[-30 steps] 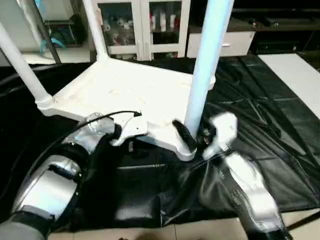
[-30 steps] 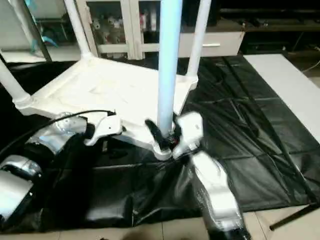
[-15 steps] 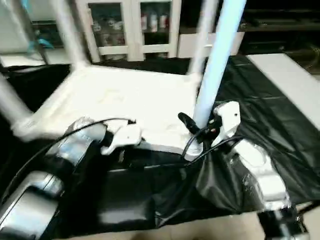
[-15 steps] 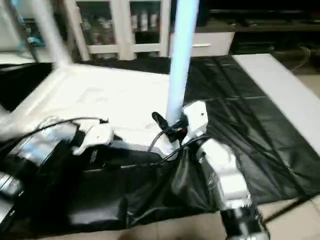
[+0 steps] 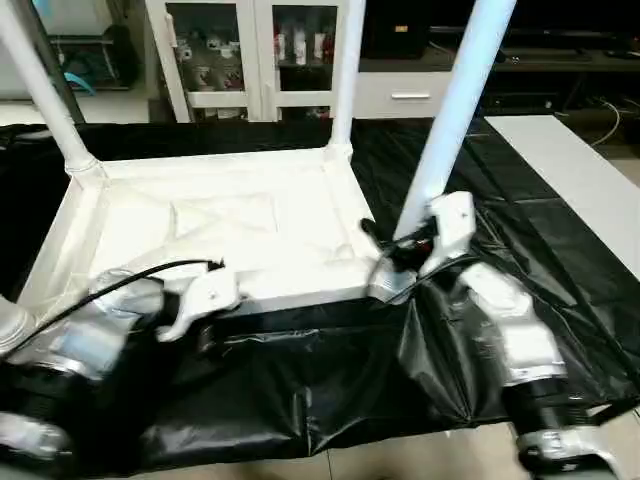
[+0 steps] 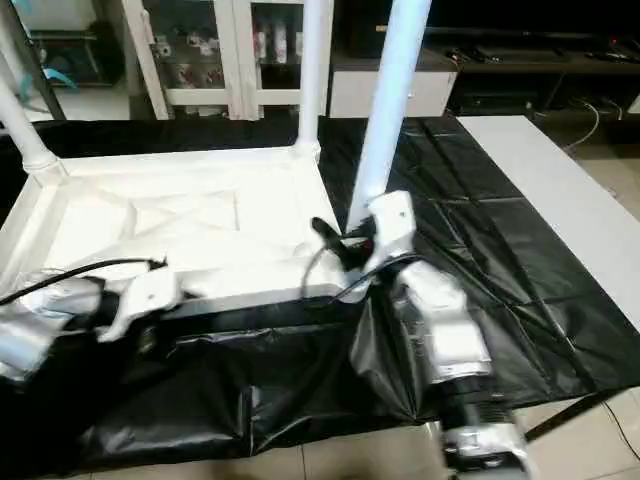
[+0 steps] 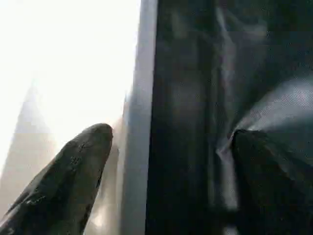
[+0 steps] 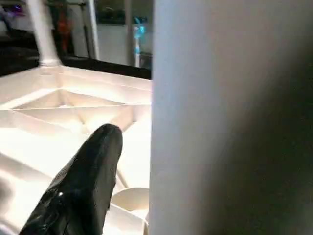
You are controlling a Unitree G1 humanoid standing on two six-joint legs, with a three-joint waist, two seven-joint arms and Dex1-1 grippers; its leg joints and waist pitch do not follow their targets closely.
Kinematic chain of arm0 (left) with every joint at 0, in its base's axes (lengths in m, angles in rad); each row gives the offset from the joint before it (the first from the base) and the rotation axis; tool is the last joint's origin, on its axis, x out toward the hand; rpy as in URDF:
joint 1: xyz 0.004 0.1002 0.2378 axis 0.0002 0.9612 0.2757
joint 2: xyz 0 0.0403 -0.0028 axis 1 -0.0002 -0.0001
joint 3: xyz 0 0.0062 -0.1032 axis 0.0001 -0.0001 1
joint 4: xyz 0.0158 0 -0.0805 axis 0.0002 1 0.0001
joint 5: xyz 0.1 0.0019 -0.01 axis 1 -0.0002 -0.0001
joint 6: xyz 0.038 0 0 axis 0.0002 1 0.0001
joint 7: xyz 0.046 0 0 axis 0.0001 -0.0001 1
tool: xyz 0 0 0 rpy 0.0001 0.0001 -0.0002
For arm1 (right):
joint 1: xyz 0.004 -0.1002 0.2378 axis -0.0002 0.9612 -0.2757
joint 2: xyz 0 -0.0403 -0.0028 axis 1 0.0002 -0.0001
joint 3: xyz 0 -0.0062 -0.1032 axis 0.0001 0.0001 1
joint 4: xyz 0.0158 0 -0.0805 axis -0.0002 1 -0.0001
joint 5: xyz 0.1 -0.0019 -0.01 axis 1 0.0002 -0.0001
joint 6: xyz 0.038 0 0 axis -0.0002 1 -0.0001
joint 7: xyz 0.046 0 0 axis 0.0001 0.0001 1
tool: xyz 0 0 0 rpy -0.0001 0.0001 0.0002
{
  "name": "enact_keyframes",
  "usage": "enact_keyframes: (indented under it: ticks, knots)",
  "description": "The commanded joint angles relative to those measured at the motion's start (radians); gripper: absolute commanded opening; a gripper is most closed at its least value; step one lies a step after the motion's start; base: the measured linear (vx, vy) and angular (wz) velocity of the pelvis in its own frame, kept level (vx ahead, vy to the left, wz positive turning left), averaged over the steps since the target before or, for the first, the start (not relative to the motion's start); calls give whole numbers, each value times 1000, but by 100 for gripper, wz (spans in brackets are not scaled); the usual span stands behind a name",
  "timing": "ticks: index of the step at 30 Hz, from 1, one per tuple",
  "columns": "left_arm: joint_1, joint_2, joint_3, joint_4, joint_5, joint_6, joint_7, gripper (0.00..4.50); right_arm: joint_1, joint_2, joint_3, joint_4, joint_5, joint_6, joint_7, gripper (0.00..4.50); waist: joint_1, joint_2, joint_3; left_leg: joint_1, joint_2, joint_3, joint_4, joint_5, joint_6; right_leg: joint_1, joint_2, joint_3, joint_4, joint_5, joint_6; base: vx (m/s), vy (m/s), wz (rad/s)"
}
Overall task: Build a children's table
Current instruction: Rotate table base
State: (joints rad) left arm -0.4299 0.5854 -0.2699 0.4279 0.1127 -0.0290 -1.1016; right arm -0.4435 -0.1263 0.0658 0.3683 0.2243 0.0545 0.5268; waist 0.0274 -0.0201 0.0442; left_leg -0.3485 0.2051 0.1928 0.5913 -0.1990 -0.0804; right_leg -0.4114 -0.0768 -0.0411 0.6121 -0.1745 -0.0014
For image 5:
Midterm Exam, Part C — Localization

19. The white plastic table top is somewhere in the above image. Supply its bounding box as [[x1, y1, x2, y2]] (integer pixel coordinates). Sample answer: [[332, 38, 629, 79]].
[[15, 145, 401, 326]]

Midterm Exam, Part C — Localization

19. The white plastic table leg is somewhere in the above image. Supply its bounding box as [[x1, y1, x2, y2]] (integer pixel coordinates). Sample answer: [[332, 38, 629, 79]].
[[393, 0, 519, 241], [325, 0, 368, 161], [0, 0, 106, 186], [0, 298, 36, 356]]

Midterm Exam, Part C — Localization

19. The white drawer unit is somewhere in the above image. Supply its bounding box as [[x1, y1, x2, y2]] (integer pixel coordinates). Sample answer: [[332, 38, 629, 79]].
[[355, 72, 471, 121]]

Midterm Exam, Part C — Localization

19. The black mat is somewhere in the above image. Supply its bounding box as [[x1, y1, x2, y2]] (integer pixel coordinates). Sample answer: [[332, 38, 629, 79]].
[[0, 118, 640, 476]]

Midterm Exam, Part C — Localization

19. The black speaker box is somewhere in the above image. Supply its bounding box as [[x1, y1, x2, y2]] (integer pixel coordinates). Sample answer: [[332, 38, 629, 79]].
[[365, 0, 431, 59]]

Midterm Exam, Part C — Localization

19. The white glass door cabinet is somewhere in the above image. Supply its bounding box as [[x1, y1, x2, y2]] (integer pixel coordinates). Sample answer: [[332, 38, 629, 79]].
[[145, 0, 366, 123]]

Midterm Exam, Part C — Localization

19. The dark low tv stand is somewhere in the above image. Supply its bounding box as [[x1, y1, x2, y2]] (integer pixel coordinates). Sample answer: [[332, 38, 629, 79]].
[[430, 20, 640, 116]]

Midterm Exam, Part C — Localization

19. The clear plastic storage box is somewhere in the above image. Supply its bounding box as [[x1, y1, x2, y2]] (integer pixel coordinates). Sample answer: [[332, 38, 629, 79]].
[[50, 30, 136, 93]]

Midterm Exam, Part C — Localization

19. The grey metal pole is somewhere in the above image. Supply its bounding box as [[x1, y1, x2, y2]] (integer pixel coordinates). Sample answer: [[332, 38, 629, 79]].
[[15, 0, 86, 123]]

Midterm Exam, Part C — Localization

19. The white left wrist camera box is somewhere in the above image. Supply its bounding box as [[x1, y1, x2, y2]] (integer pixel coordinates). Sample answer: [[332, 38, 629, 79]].
[[155, 265, 243, 343]]

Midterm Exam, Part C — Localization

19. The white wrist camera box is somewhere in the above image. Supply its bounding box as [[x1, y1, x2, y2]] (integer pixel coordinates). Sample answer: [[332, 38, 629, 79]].
[[155, 265, 243, 343], [425, 192, 477, 279]]

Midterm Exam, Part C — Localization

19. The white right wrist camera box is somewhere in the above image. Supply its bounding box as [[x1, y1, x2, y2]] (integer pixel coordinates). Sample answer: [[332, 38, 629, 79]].
[[425, 192, 477, 279]]

